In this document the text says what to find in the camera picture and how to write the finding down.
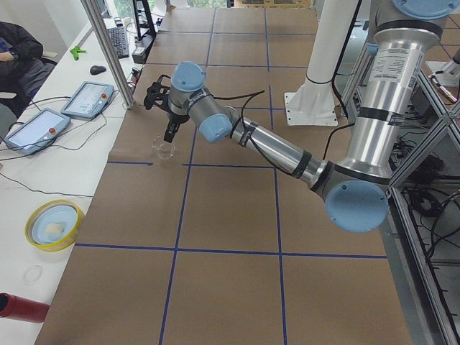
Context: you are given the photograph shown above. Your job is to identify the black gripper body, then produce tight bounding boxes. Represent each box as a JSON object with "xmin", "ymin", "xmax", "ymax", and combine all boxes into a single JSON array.
[{"xmin": 167, "ymin": 111, "xmax": 190, "ymax": 132}]

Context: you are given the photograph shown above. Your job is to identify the clear plastic funnel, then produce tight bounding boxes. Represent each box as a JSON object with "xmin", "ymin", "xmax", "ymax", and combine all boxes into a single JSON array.
[{"xmin": 152, "ymin": 136, "xmax": 175, "ymax": 160}]

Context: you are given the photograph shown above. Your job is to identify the black device box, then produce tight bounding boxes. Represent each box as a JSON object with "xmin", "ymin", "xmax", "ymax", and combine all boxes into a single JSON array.
[{"xmin": 132, "ymin": 35, "xmax": 154, "ymax": 65}]

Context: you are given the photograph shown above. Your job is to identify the far teach pendant tablet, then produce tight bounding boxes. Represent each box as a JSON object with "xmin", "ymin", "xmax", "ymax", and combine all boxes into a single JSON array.
[{"xmin": 60, "ymin": 81, "xmax": 114, "ymax": 119}]

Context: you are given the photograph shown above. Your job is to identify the teach pendant tablet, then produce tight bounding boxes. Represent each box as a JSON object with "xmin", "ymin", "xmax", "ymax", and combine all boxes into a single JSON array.
[
  {"xmin": 60, "ymin": 81, "xmax": 114, "ymax": 119},
  {"xmin": 5, "ymin": 108, "xmax": 70, "ymax": 155}
]

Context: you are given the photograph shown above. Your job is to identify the black computer mouse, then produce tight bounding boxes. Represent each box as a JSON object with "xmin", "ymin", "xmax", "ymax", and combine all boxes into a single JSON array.
[{"xmin": 89, "ymin": 65, "xmax": 106, "ymax": 75}]

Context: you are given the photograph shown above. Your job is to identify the black keyboard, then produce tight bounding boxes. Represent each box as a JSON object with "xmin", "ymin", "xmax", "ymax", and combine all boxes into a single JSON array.
[{"xmin": 106, "ymin": 27, "xmax": 129, "ymax": 58}]

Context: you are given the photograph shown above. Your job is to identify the green plastic clamp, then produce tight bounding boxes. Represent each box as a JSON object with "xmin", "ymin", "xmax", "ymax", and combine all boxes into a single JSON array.
[{"xmin": 70, "ymin": 45, "xmax": 87, "ymax": 60}]

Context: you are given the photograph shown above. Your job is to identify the near teach pendant tablet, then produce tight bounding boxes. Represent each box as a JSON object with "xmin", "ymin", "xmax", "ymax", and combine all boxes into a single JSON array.
[{"xmin": 5, "ymin": 108, "xmax": 70, "ymax": 155}]

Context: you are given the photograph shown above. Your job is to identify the yellow tape roll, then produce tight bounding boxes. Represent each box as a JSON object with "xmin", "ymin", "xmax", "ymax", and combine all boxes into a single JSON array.
[{"xmin": 24, "ymin": 199, "xmax": 86, "ymax": 252}]

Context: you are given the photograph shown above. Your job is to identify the seated person dark jacket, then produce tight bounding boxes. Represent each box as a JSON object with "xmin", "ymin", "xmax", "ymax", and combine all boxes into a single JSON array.
[{"xmin": 1, "ymin": 22, "xmax": 57, "ymax": 117}]

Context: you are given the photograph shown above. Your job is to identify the red cylinder bottle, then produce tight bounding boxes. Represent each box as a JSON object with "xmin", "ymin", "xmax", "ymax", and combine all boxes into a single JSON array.
[{"xmin": 1, "ymin": 293, "xmax": 50, "ymax": 323}]

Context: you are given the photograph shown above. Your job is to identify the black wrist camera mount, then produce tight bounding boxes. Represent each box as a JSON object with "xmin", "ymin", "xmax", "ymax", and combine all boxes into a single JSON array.
[{"xmin": 144, "ymin": 74, "xmax": 170, "ymax": 111}]

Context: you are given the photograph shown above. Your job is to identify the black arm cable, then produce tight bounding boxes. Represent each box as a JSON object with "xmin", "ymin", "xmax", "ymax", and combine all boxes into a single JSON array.
[{"xmin": 206, "ymin": 89, "xmax": 288, "ymax": 173}]

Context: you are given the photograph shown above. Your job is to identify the aluminium frame post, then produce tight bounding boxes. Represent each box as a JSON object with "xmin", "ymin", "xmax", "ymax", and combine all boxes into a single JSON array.
[{"xmin": 80, "ymin": 0, "xmax": 134, "ymax": 109}]

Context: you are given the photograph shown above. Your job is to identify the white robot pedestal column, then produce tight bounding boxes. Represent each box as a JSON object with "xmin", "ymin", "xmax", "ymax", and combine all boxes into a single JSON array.
[{"xmin": 285, "ymin": 0, "xmax": 361, "ymax": 127}]

